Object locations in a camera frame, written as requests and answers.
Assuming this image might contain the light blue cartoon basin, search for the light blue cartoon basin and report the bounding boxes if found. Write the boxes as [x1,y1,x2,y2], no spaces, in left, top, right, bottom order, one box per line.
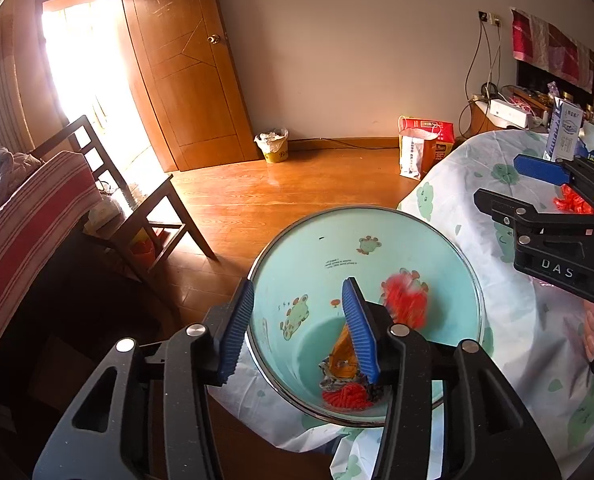
[246,205,486,428]

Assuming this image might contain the red twisted wrapper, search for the red twisted wrapper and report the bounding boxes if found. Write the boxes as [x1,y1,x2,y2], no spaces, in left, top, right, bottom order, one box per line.
[322,382,375,413]

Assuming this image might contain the red plastic bag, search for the red plastic bag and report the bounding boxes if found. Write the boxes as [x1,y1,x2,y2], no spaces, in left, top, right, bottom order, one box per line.
[552,183,594,216]

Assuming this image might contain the dark wooden chair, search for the dark wooden chair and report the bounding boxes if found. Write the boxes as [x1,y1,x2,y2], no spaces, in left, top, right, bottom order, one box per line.
[30,115,218,281]

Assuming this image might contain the grey milk carton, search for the grey milk carton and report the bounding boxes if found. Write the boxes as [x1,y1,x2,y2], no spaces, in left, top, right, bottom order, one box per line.
[543,97,585,161]

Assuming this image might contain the black television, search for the black television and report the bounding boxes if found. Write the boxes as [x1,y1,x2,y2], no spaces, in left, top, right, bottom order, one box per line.
[517,57,594,96]

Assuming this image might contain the white plastic bags bundle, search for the white plastic bags bundle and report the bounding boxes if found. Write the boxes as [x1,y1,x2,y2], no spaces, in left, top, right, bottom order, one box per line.
[84,192,123,226]

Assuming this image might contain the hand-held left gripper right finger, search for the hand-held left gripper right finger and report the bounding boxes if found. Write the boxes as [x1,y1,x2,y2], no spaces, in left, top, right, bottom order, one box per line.
[341,277,562,480]

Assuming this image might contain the striped curtain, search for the striped curtain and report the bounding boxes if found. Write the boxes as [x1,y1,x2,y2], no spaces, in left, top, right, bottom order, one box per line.
[0,0,73,161]

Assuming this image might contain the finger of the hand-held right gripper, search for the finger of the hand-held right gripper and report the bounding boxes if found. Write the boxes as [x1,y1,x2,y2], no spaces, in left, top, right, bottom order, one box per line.
[473,187,594,237]
[513,154,594,201]

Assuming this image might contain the grey patterned wrapper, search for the grey patterned wrapper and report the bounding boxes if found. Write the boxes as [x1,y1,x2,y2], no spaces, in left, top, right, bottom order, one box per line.
[318,357,343,391]

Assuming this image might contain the white green-cloud tablecloth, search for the white green-cloud tablecloth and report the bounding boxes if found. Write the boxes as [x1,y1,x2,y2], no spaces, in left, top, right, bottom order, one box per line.
[212,129,594,480]

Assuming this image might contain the white paper bag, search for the white paper bag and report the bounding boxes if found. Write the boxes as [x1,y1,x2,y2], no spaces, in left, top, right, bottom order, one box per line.
[398,115,443,181]

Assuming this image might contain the person's right hand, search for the person's right hand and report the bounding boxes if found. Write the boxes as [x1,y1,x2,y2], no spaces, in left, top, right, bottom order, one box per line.
[582,305,594,362]

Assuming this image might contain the red and white shopping bags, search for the red and white shopping bags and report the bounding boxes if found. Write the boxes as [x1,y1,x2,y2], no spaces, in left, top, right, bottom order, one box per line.
[402,117,455,173]

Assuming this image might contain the yellow trash bin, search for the yellow trash bin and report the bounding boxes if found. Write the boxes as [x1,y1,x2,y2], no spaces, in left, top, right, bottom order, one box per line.
[254,128,289,163]

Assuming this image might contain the wooden door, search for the wooden door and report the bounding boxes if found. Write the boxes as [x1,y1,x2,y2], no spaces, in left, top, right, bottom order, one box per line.
[120,0,263,173]

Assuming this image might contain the white flat box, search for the white flat box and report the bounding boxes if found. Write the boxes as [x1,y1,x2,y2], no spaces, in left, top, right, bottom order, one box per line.
[489,99,534,128]

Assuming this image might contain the orange cone wrapper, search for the orange cone wrapper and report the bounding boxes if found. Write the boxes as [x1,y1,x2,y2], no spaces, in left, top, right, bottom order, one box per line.
[329,322,365,378]

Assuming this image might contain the grey padded jacket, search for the grey padded jacket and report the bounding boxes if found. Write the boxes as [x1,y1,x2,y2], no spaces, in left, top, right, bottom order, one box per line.
[0,147,43,221]

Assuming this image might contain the red foil wrapper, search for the red foil wrapper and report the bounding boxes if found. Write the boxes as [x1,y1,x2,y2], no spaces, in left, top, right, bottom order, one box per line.
[381,270,430,333]

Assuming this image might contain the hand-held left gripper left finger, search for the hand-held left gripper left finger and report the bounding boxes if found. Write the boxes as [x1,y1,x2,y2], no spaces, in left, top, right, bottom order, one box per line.
[32,280,255,480]

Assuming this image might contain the red striped cloth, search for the red striped cloth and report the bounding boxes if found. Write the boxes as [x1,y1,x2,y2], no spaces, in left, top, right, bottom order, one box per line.
[0,150,103,356]

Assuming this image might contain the orange item under chair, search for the orange item under chair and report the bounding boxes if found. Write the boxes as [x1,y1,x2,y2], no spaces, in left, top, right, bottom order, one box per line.
[130,230,155,266]

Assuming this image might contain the wooden television cabinet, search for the wooden television cabinet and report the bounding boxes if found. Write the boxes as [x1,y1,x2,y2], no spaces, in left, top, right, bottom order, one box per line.
[469,87,552,136]

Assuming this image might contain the hanging power cables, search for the hanging power cables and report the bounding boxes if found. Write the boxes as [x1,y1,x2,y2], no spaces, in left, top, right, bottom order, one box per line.
[459,25,502,136]

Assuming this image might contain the red pink television cover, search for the red pink television cover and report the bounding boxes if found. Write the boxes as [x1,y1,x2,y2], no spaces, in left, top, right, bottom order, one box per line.
[509,7,594,93]

